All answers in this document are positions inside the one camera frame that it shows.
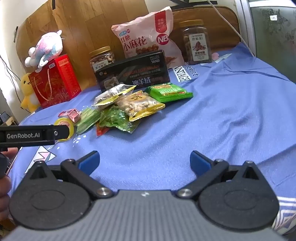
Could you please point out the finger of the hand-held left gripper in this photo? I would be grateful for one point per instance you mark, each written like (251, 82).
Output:
(62, 132)

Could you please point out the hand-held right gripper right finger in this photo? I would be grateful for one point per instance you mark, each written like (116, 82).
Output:
(198, 162)

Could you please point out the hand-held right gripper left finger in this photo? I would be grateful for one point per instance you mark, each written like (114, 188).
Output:
(89, 161)

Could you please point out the pale green striped packet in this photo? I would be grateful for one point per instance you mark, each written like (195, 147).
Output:
(87, 119)

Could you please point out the red snack packet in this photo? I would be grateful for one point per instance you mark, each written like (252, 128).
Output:
(101, 131)

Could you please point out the bright green crinkled packet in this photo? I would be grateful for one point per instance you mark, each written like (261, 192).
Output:
(118, 120)

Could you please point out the yellow nut packet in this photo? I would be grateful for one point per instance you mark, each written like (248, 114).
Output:
(138, 106)

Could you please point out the green packet with yellow label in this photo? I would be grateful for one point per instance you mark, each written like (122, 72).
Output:
(171, 92)

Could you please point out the black snack box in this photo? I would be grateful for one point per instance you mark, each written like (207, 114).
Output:
(134, 71)

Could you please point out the person's left hand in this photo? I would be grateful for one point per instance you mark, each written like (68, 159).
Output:
(5, 199)

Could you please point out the small pink box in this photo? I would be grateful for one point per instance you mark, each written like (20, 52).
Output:
(69, 114)

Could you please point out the blue printed blanket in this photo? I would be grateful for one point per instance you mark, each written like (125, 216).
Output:
(208, 120)

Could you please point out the yellow duck plush toy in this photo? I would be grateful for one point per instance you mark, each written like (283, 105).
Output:
(27, 92)

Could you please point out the red gift box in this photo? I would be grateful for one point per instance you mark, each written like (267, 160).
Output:
(55, 81)

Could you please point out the clear seed packet yellow trim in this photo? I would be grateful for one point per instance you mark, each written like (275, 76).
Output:
(113, 95)

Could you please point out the short gold-lid nut jar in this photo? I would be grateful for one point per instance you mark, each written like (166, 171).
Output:
(101, 59)

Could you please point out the pink white plush toy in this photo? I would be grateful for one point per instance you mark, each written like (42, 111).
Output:
(46, 48)

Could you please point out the wooden headboard panel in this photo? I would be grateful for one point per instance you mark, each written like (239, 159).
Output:
(92, 23)

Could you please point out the tall gold-lid nut jar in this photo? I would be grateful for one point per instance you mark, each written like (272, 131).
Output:
(196, 44)

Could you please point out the pink snack bag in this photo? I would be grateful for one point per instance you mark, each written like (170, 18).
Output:
(148, 34)

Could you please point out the brown rounded board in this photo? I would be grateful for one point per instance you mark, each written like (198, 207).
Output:
(222, 25)

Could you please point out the floral frosted glass door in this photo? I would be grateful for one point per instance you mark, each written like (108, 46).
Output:
(275, 39)

